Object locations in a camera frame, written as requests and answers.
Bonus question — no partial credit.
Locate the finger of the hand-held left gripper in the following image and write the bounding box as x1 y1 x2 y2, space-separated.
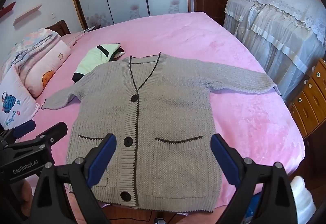
10 120 36 139
22 122 68 154

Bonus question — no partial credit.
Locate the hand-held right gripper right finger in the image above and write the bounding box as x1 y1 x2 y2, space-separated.
210 133 298 224

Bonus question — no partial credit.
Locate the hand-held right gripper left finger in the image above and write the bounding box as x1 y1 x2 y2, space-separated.
31 133 118 224

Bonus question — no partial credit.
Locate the grey knit cardigan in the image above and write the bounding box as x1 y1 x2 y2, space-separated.
41 52 283 214

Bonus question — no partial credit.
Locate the person's left hand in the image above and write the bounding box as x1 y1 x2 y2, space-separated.
14 178 34 204

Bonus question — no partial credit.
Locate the white bag print pillow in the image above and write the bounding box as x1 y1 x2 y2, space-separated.
0 65 41 131

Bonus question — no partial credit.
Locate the blue object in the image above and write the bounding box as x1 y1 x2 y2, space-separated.
241 192 264 224

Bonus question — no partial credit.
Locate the pink flower print pillow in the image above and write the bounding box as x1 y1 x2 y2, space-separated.
15 39 72 98

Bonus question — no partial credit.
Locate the green and black folded jacket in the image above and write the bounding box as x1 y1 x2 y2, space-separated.
72 43 125 83

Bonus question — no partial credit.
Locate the folded floral quilt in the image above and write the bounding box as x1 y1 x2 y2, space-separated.
0 28 62 74

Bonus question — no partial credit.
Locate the plain pink pillow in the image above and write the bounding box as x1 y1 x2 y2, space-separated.
61 32 86 49

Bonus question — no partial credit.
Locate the wooden drawer cabinet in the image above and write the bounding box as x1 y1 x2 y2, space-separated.
288 58 326 139

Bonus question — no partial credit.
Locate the dark wooden headboard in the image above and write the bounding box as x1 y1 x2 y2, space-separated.
44 20 71 36

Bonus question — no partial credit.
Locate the small dark object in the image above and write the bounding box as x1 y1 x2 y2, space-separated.
82 25 102 34

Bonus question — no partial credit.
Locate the pink bed blanket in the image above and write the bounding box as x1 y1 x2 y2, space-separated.
25 11 305 214

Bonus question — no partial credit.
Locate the white lace covered furniture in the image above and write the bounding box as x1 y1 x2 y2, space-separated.
223 0 326 103

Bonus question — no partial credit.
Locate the light wooden wall shelf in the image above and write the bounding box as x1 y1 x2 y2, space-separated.
13 4 43 26

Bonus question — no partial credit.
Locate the red wall shelf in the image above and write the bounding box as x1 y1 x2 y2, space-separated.
0 1 16 18

